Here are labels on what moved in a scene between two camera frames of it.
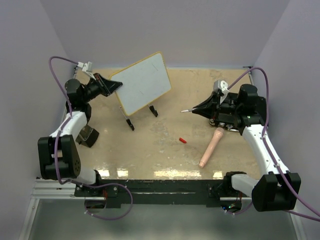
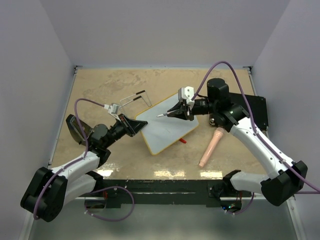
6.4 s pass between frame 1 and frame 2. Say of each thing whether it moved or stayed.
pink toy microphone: stayed
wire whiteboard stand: moved
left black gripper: moved
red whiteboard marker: moved
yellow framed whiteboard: moved
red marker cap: stayed
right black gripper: moved
